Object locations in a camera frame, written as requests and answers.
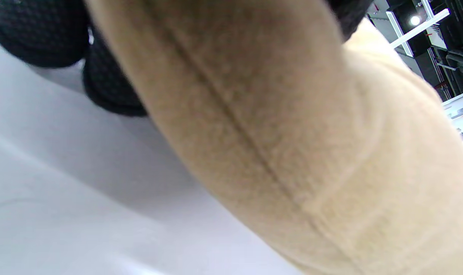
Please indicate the round ceiling light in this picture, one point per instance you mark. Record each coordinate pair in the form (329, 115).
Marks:
(415, 20)

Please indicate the person's left hand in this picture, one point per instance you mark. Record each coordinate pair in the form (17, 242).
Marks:
(36, 30)

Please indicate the white metal post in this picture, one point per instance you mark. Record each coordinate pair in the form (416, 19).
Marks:
(426, 27)

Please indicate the brown pillow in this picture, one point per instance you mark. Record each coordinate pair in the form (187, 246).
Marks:
(292, 133)

